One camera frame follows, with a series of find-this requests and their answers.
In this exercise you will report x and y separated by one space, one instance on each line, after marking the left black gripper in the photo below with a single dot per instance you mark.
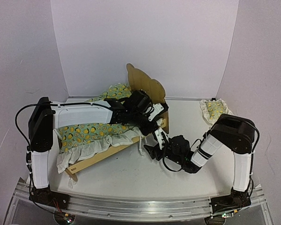
149 124

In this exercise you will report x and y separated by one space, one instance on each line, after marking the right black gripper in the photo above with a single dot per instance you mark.
159 151

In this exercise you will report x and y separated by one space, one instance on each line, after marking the wooden pet bed frame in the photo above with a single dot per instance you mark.
138 80

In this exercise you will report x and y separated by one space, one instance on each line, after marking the lemon print ruffled mattress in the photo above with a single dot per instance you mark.
81 142

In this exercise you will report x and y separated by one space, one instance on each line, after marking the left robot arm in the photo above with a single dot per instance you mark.
137 109

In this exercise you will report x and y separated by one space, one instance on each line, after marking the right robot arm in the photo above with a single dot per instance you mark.
238 134

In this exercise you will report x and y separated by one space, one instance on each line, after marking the small lemon print pillow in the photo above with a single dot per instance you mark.
213 109

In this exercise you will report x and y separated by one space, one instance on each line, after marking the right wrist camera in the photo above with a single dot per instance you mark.
161 137

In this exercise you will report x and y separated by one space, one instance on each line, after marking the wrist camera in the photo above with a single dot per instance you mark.
161 137
155 110

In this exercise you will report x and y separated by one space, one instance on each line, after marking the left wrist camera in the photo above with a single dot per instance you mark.
155 110

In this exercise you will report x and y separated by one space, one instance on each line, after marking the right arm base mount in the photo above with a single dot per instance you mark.
236 200

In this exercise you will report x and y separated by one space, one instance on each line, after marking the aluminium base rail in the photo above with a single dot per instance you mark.
257 213

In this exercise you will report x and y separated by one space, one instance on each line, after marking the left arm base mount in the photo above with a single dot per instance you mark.
46 197

